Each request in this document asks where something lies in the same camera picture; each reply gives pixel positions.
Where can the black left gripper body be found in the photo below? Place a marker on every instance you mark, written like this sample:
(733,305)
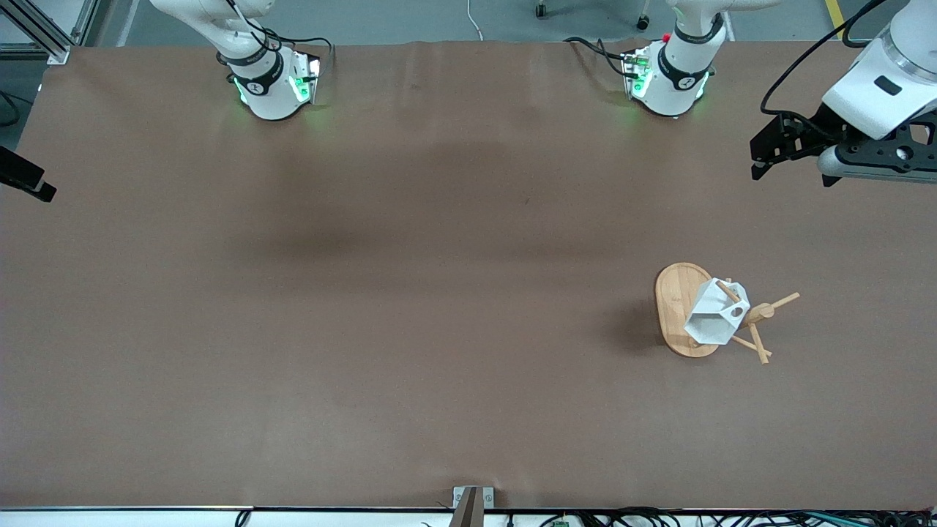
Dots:
(818,126)

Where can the white faceted cup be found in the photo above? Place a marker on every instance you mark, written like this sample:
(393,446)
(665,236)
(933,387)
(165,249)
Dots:
(714,315)

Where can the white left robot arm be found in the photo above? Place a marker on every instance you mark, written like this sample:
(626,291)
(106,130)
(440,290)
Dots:
(886,88)

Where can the wooden cup rack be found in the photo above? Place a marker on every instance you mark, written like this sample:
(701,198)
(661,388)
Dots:
(673,300)

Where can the yellow floor tape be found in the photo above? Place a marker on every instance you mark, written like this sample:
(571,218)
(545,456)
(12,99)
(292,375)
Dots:
(834,16)

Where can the black caster wheel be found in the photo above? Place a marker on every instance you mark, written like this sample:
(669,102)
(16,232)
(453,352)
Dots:
(541,10)
(643,23)

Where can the aluminium frame post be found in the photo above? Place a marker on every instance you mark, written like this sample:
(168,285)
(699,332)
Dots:
(44,36)

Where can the metal table edge bracket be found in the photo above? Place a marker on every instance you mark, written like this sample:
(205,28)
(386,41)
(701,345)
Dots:
(488,498)

